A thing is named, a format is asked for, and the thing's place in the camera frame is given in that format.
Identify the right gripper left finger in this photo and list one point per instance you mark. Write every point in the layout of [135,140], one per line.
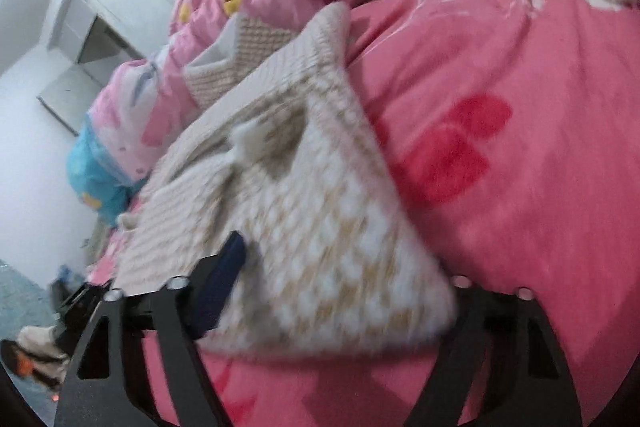
[109,380]

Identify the blue patterned pillow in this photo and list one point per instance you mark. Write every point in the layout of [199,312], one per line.
[96,179]

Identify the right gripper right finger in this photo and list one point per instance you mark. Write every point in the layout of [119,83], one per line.
[528,382]

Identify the beige white houndstooth knit coat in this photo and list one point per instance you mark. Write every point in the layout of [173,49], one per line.
[288,160]

